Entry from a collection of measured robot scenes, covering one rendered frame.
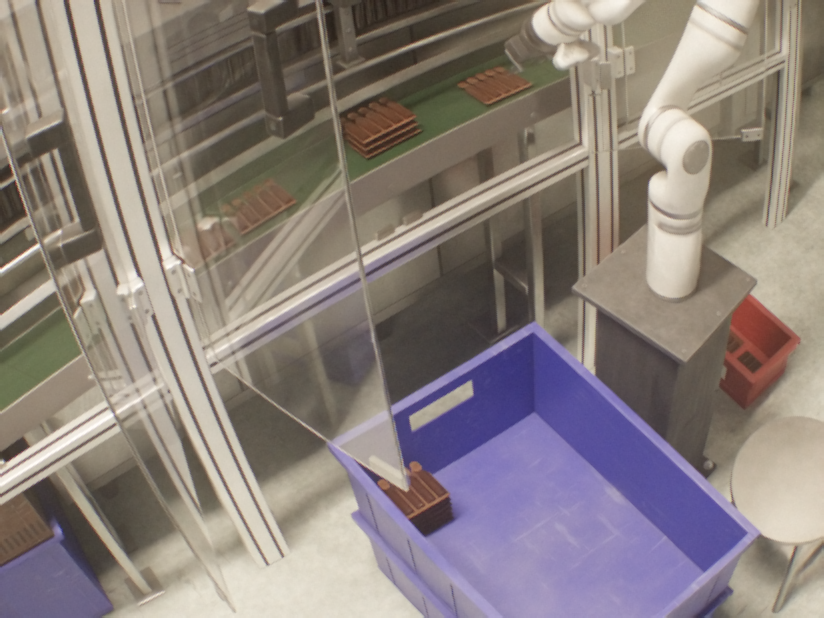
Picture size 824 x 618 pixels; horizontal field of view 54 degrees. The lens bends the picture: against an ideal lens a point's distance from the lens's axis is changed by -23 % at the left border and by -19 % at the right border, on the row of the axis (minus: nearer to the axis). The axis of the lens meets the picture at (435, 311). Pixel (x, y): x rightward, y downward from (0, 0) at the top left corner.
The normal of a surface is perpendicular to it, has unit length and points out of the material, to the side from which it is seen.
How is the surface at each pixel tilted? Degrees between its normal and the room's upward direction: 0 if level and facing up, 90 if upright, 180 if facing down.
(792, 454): 0
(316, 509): 0
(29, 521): 90
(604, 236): 90
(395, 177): 90
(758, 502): 0
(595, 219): 90
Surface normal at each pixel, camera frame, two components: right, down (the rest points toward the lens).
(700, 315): -0.09, -0.70
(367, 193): 0.58, 0.54
